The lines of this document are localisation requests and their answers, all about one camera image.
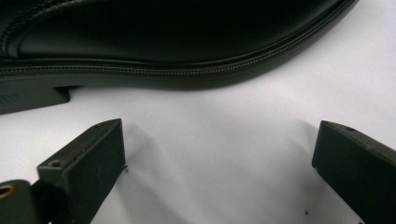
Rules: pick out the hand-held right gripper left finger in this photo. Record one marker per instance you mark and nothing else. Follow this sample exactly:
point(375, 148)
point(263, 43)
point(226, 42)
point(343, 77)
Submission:
point(90, 161)

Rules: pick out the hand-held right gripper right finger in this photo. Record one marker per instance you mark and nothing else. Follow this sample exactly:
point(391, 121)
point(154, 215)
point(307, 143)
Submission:
point(358, 168)

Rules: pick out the black leather shoe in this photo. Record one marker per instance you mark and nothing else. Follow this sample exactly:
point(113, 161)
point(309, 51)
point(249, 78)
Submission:
point(162, 34)

